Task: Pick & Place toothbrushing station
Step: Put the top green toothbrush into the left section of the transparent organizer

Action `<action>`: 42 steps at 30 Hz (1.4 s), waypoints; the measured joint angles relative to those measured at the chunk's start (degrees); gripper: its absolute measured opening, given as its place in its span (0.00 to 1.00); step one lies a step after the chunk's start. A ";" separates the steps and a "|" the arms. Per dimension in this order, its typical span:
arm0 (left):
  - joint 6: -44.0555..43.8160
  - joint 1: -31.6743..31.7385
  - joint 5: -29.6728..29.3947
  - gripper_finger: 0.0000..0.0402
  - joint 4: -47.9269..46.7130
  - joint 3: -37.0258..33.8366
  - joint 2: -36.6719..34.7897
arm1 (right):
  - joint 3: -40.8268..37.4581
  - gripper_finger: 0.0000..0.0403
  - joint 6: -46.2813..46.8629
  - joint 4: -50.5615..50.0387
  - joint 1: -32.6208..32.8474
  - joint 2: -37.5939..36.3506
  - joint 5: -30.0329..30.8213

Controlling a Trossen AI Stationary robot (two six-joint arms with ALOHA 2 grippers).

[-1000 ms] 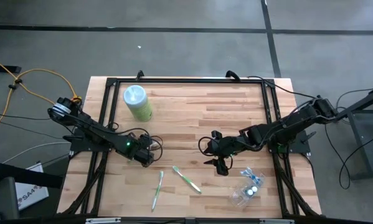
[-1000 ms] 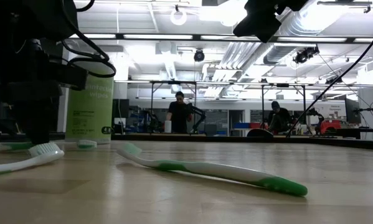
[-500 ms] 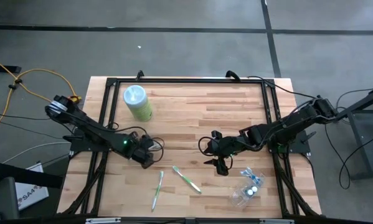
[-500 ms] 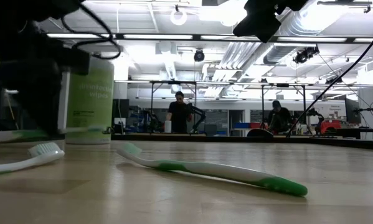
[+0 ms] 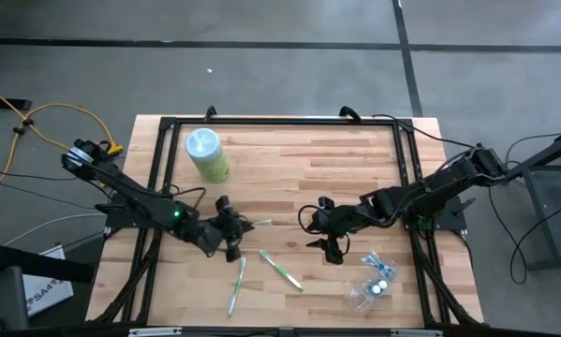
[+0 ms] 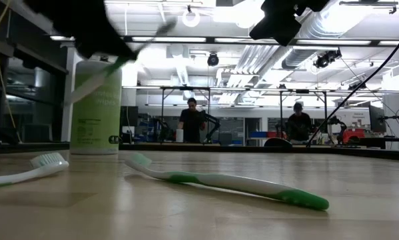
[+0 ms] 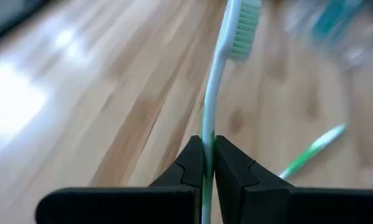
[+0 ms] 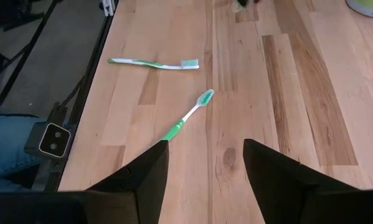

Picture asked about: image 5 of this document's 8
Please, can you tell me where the thin black floor cable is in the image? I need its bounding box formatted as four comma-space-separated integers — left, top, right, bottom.
0, 166, 122, 212

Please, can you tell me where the green disinfecting wipes canister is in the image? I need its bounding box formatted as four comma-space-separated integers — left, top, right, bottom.
185, 126, 231, 184

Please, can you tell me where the black aluminium table frame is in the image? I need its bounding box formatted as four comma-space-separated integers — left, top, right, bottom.
85, 114, 486, 329

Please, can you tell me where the white floor cable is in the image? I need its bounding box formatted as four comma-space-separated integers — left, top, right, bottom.
2, 212, 109, 248

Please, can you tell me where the white printed box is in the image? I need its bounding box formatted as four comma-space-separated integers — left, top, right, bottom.
22, 243, 75, 318

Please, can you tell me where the yellow extension cable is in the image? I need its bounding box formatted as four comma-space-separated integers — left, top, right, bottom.
0, 81, 125, 194

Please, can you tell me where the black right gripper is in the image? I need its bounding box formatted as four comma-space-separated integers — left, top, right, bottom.
304, 196, 359, 267

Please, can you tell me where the dark equipment stand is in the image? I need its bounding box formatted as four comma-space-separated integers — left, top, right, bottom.
0, 144, 96, 334

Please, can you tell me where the black metal side table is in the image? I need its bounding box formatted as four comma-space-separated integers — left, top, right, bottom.
495, 128, 561, 273

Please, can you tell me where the looped black floor cable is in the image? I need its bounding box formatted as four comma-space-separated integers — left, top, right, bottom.
488, 132, 561, 286

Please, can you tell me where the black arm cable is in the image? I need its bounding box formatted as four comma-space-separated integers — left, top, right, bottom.
372, 113, 478, 152

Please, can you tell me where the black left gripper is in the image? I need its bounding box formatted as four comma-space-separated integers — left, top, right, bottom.
197, 195, 258, 263

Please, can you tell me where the black floor bar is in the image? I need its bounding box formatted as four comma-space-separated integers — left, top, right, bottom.
0, 96, 34, 112

